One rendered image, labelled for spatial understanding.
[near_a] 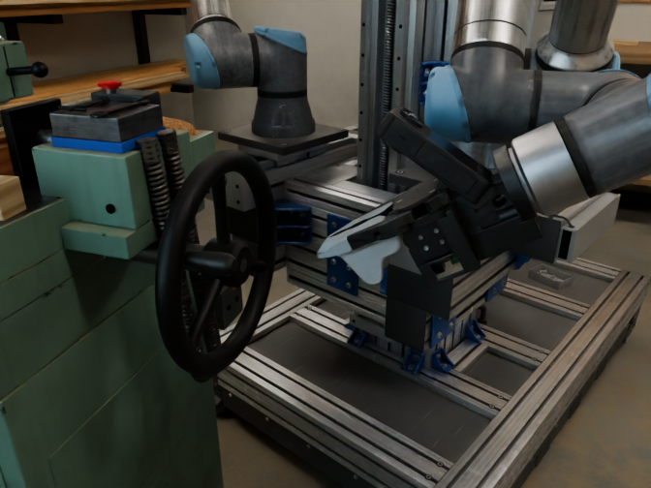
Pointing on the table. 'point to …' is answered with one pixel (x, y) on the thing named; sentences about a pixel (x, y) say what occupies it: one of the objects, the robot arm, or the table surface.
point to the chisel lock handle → (29, 70)
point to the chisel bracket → (11, 53)
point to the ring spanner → (118, 108)
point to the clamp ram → (27, 133)
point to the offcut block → (11, 197)
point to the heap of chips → (179, 125)
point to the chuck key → (85, 105)
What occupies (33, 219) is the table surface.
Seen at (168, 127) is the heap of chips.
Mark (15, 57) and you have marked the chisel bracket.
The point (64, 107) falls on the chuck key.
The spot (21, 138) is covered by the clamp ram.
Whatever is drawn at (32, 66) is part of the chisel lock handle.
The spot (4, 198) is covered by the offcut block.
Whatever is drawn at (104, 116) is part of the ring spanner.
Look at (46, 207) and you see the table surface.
